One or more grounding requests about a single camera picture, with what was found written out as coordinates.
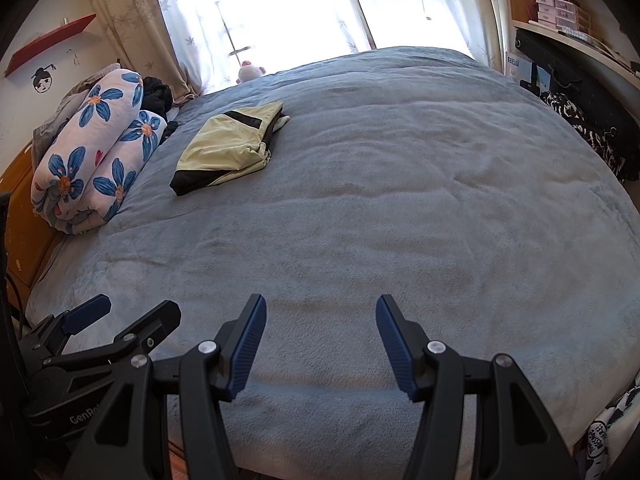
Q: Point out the stack of pink storage boxes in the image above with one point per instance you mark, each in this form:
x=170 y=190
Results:
x=565 y=15

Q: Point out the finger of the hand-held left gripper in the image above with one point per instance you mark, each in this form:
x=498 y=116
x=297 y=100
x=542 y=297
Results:
x=90 y=312
x=155 y=322

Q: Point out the white quilt with blue flowers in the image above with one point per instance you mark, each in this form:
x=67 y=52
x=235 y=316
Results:
x=85 y=160

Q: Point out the black knitted clothing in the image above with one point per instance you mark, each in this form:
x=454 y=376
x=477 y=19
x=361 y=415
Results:
x=157 y=97

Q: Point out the red wall shelf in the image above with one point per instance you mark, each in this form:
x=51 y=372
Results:
x=45 y=42

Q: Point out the white cloth with black print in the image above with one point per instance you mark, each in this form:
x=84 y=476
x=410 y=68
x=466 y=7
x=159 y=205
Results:
x=610 y=435

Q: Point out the grey fleece blanket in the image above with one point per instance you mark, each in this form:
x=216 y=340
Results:
x=375 y=185

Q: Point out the face wall sticker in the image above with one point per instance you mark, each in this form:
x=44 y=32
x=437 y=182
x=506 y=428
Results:
x=44 y=81

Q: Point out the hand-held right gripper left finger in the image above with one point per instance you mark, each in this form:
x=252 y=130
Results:
x=247 y=350

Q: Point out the pink plush toy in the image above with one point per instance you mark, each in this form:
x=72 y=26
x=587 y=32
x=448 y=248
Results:
x=248 y=72

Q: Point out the wooden shelf unit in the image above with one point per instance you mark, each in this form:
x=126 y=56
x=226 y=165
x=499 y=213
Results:
x=520 y=0

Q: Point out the white floral sheer curtain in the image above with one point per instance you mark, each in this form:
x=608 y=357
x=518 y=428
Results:
x=190 y=10
x=450 y=0

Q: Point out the black and white patterned cloth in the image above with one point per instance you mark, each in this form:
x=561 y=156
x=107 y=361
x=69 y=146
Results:
x=595 y=140

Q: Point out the white and blue cardboard box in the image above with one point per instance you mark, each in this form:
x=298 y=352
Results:
x=517 y=67

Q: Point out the yellow and black hooded jacket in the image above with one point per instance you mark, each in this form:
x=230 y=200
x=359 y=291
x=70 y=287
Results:
x=225 y=150

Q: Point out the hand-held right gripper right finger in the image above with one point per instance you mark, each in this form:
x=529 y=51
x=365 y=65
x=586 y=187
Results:
x=397 y=350

